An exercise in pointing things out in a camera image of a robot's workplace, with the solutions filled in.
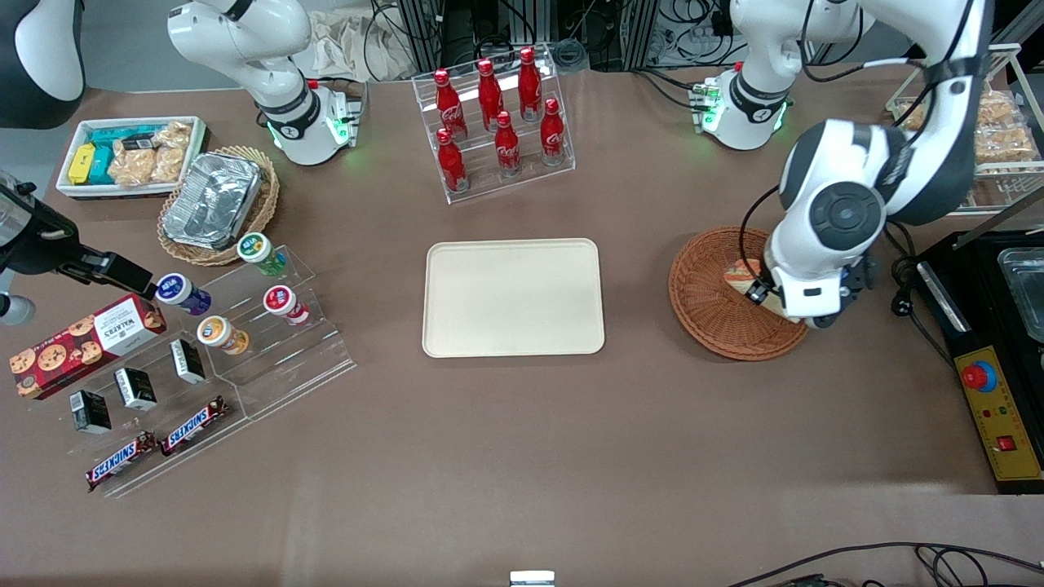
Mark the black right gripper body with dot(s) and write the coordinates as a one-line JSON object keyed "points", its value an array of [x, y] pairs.
{"points": [[39, 250]]}

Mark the triangle sandwich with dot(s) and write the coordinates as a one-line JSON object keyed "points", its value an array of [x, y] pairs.
{"points": [[738, 273]]}

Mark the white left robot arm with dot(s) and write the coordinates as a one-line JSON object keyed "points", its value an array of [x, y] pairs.
{"points": [[840, 212]]}

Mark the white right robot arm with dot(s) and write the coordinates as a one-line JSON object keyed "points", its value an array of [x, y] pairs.
{"points": [[236, 41]]}

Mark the brown round wicker basket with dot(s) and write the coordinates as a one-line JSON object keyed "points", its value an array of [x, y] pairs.
{"points": [[710, 318]]}

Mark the silver foil tray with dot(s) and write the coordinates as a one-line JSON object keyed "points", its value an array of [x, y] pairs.
{"points": [[212, 200]]}

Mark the foil container in basket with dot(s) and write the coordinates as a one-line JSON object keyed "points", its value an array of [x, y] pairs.
{"points": [[269, 204]]}

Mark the cream rectangular tray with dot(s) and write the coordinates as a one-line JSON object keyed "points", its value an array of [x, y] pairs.
{"points": [[512, 297]]}

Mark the purple yoghurt cup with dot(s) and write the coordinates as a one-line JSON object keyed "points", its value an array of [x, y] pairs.
{"points": [[181, 292]]}

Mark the red Walkers cookie box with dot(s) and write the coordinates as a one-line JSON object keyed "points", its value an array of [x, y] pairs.
{"points": [[81, 342]]}

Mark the yellow small box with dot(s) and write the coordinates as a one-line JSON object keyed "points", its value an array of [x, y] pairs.
{"points": [[81, 165]]}

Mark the small teal box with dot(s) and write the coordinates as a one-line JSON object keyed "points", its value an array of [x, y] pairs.
{"points": [[102, 167]]}

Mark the white plastic bin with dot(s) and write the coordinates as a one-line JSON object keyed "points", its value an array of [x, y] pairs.
{"points": [[69, 139]]}

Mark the clear bag of crackers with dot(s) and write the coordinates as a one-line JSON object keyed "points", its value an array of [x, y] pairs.
{"points": [[171, 151], [133, 167]]}

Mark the small black carton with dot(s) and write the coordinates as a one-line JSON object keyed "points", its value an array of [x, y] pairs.
{"points": [[135, 390], [90, 412], [188, 361]]}

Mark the orange yoghurt cup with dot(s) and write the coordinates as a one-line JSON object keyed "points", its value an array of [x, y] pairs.
{"points": [[220, 334]]}

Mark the large teal box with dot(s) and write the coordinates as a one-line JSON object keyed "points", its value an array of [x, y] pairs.
{"points": [[110, 134]]}

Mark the green lid yoghurt cup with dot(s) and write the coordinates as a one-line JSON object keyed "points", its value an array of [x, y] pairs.
{"points": [[259, 251]]}

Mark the red yoghurt cup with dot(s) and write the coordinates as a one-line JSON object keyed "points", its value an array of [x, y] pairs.
{"points": [[284, 303]]}

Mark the Snickers bar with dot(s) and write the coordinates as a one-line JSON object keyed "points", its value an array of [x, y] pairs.
{"points": [[121, 461], [193, 426]]}

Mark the black machine base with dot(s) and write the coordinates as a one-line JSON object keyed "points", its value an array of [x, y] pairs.
{"points": [[979, 326]]}

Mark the clear acrylic stepped display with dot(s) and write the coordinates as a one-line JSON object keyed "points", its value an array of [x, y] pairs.
{"points": [[285, 367]]}

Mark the clear metal pan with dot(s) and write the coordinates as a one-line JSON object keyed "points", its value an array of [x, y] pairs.
{"points": [[1024, 293]]}

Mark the clear acrylic bottle rack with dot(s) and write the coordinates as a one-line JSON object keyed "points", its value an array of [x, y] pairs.
{"points": [[563, 175]]}

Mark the yellow control box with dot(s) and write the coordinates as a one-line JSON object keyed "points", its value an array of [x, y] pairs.
{"points": [[999, 424]]}

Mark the red cola bottle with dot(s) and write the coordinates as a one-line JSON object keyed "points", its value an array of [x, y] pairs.
{"points": [[451, 163], [552, 134], [507, 147], [449, 104], [529, 86], [489, 96]]}

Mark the beige cloth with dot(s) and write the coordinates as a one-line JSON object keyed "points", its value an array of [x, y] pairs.
{"points": [[342, 49]]}

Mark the small white device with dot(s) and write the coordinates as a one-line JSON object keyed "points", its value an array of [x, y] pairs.
{"points": [[532, 579]]}

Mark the black equipment rack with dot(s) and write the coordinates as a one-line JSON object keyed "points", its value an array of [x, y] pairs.
{"points": [[424, 33]]}

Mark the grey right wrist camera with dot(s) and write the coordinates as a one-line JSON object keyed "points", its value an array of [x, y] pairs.
{"points": [[12, 310]]}

